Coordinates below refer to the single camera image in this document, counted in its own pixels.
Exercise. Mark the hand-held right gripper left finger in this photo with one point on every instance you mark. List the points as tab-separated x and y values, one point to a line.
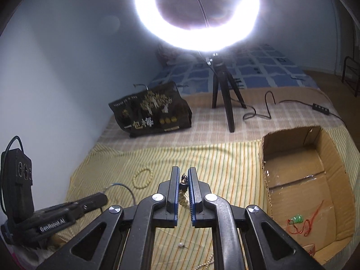
175	199

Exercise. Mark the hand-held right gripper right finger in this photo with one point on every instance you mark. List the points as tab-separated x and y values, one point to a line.
192	199

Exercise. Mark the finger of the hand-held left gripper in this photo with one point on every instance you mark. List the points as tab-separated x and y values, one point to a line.
87	204

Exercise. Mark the cardboard box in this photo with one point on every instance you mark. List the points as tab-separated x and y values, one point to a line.
298	168

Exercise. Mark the yellow striped cloth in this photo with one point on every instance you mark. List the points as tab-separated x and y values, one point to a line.
225	160

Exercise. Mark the pink white cloth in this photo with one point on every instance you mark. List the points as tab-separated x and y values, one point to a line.
19	258

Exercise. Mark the beige checked sheet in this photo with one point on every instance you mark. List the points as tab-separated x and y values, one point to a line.
202	123

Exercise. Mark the black printed bag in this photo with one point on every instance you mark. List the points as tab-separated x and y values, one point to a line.
157	112

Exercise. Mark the black tripod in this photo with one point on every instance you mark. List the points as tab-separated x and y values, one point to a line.
229	112

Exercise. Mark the blue checkered blanket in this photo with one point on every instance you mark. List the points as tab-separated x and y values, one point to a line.
267	73

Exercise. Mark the black metal rack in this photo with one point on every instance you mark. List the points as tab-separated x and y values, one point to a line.
345	70

